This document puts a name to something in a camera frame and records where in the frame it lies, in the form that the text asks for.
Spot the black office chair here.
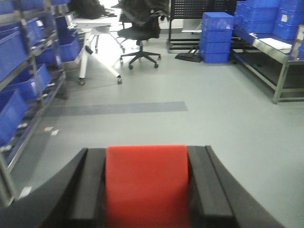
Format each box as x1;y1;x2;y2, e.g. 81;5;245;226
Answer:
114;0;169;69

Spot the small blue crate stack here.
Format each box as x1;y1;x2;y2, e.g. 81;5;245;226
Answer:
199;12;235;63

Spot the blue bin storage rack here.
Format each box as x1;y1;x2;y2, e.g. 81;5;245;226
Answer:
0;0;81;208

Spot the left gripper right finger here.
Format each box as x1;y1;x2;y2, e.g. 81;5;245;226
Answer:
187;146;283;228

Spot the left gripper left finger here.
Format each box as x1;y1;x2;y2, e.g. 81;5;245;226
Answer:
0;148;105;228

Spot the steel workbench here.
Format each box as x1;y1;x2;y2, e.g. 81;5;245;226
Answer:
232;28;304;104

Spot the black perforated pegboard stand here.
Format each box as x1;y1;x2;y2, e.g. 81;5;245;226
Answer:
166;0;243;54

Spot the red cube block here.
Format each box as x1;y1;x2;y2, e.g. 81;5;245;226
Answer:
105;145;190;228

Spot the white desk on wheels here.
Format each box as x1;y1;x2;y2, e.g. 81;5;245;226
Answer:
72;14;119;86

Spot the tall blue crate stack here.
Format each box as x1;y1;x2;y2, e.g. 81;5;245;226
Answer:
234;0;304;40

